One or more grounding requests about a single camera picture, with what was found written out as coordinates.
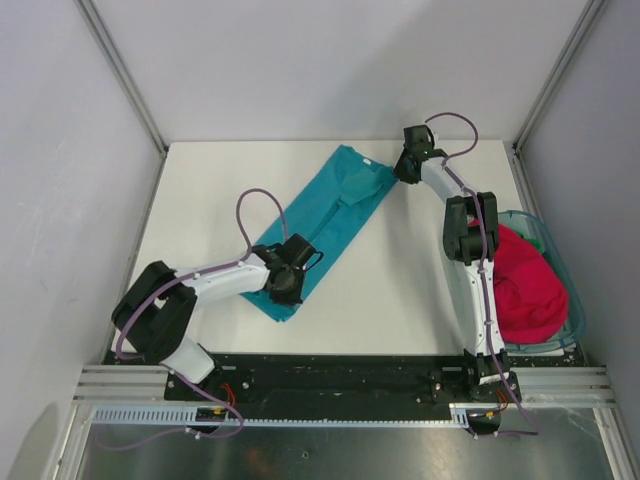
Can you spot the right aluminium corner post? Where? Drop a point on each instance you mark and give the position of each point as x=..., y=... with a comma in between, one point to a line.
x=575, y=43

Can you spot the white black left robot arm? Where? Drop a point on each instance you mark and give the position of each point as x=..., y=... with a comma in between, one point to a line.
x=154, y=314

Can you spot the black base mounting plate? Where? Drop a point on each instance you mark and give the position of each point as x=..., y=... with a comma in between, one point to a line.
x=350, y=386

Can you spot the clear blue plastic bin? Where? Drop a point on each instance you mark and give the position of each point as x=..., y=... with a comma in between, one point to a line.
x=530, y=226

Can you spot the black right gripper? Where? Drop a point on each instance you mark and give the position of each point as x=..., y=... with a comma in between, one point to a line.
x=402, y=173

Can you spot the magenta red t-shirt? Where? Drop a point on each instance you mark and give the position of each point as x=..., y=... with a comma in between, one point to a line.
x=528, y=302

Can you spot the aluminium corner post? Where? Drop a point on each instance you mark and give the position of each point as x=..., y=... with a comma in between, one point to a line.
x=575, y=43
x=104, y=39

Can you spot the green t-shirt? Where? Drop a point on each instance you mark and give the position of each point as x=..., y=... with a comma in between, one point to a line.
x=538, y=245

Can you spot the white slotted cable duct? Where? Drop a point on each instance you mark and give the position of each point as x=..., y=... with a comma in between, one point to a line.
x=441, y=416

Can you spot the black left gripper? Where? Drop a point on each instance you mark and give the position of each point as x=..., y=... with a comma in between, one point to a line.
x=294, y=297

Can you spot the aluminium frame rail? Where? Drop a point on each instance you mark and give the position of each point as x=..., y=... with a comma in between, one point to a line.
x=121, y=384

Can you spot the left aluminium corner post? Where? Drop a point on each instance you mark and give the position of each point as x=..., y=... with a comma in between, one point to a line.
x=104, y=39

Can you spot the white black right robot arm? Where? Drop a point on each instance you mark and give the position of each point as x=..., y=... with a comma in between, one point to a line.
x=470, y=242

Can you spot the teal t-shirt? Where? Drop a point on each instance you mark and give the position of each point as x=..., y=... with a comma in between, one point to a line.
x=334, y=206

